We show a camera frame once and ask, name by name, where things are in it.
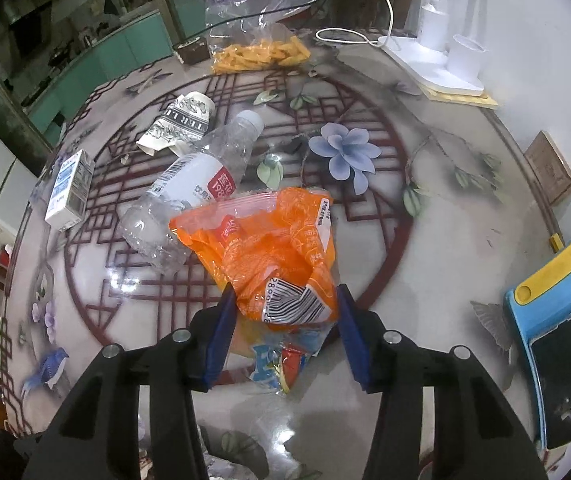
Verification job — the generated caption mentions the brown wooden coaster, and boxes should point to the brown wooden coaster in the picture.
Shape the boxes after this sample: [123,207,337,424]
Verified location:
[525,130,571,206]

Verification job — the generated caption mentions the clear zip plastic bag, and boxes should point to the clear zip plastic bag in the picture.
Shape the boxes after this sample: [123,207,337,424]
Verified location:
[204,0,329,57]

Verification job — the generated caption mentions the crumpled black white paper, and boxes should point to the crumpled black white paper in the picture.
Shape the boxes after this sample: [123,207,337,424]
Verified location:
[136,91,215,156]

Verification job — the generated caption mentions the small dark brown box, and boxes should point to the small dark brown box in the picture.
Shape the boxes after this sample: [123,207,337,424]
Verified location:
[172,36,211,66]

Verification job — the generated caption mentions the teal kitchen cabinets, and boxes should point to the teal kitchen cabinets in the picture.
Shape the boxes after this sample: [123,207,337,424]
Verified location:
[25,8,177,146]

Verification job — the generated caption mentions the orange plastic snack bag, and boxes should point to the orange plastic snack bag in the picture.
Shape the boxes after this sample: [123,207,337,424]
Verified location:
[170,188,339,392]

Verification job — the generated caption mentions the small blue white box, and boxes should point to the small blue white box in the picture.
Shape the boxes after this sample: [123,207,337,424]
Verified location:
[45,150,95,231]

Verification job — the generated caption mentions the clear plastic water bottle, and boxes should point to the clear plastic water bottle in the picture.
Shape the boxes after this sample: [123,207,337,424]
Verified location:
[118,110,264,274]

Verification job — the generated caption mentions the blue yellow phone stand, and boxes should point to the blue yellow phone stand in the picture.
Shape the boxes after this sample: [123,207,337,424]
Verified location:
[505,241,571,451]

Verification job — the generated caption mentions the white cable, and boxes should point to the white cable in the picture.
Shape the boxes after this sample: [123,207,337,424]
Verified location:
[313,0,397,49]

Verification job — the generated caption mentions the bag of yellow chips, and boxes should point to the bag of yellow chips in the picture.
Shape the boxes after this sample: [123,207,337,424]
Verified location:
[212,36,311,74]

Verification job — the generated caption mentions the black smartphone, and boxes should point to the black smartphone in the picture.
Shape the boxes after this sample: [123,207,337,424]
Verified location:
[529,315,571,450]

